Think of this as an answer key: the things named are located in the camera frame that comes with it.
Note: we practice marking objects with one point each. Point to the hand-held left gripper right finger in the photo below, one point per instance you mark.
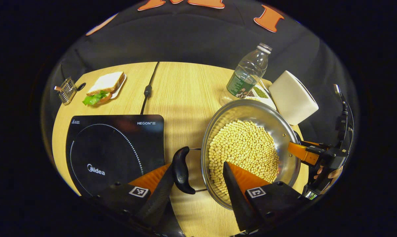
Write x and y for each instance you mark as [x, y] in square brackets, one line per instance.
[234, 194]

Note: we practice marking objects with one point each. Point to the pile of soybeans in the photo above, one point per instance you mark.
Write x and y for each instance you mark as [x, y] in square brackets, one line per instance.
[241, 148]

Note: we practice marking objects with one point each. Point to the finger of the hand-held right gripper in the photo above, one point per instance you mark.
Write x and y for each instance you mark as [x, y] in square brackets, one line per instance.
[300, 152]
[312, 144]

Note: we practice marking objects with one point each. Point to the black induction cooktop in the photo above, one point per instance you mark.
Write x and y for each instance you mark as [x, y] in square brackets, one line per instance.
[112, 148]

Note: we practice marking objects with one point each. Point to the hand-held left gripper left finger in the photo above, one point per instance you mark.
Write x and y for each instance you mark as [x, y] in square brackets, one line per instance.
[160, 197]

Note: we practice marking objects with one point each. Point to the small white plate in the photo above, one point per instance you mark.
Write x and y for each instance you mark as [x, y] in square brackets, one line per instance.
[121, 86]

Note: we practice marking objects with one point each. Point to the clear plastic bottle green label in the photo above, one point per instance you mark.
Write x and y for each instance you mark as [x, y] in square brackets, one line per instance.
[247, 75]

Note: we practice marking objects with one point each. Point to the white toaster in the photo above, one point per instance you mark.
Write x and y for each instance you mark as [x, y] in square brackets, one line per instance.
[292, 97]

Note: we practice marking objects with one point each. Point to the white dish of mixed beans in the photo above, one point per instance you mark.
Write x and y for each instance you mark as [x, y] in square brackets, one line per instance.
[261, 92]

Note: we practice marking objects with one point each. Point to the sandwich with lettuce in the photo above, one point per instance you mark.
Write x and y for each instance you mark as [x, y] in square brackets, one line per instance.
[104, 84]

